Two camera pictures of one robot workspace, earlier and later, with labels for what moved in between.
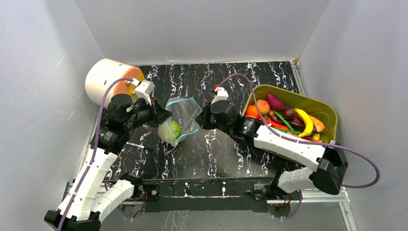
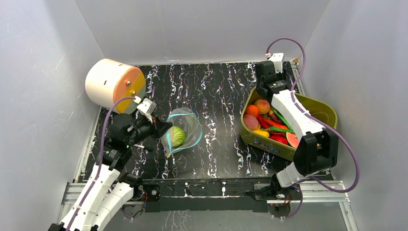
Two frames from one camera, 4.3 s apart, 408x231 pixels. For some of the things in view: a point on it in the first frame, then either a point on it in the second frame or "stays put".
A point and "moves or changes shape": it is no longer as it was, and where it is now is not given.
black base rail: x=204 y=195 stays put
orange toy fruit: x=251 y=111 stays put
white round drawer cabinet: x=101 y=73 stays put
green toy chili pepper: x=291 y=130 stays put
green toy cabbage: x=169 y=131 moves or changes shape
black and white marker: x=140 y=146 stays put
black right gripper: x=206 y=115 -> x=277 y=84
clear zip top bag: x=182 y=122 moves or changes shape
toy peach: x=263 y=107 stays put
